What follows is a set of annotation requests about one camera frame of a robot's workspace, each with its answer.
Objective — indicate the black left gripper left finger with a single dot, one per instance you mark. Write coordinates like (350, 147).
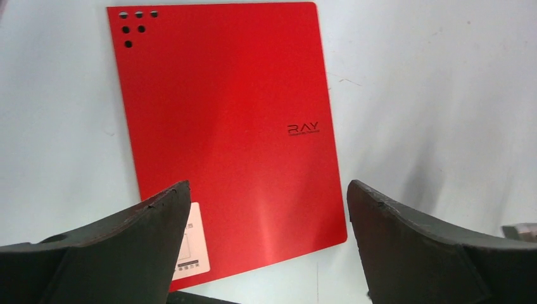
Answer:
(127, 257)

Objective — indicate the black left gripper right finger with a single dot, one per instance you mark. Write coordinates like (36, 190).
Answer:
(411, 257)

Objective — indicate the red and black file folder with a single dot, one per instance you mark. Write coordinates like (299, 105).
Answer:
(234, 99)

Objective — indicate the white label sticker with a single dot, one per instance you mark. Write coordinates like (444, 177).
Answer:
(193, 255)

